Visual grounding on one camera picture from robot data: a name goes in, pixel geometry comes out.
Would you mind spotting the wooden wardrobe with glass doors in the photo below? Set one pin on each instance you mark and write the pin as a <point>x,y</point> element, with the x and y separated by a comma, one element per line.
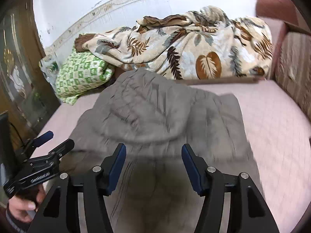
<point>21,77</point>

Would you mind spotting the printed plastic bag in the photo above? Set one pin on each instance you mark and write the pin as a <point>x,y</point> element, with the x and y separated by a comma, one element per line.
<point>49,65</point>

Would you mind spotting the person's left hand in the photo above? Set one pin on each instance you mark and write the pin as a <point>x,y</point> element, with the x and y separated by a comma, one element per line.
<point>19,208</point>

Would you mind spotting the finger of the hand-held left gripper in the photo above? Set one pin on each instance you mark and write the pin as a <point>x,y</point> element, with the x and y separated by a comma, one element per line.
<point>64,146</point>
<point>45,136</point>

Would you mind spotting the leaf print blanket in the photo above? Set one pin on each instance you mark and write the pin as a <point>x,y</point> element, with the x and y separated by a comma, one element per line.
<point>184,43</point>

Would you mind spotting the grey quilted jacket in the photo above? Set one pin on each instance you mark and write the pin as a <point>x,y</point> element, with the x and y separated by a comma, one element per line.
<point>150,106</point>

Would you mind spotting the bed with pink sheet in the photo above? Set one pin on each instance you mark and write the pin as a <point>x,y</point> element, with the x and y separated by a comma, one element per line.
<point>267,126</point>

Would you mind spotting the person's left forearm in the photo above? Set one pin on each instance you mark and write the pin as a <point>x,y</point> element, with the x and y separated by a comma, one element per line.
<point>14,223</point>

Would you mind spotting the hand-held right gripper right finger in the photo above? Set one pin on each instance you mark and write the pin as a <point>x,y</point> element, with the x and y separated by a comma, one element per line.
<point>192,170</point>

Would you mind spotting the green patterned pillow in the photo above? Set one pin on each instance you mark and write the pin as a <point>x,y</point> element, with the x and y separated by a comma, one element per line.
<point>80,75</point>

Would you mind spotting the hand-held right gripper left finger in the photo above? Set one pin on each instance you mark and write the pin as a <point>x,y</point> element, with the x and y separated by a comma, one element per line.
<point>116,165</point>

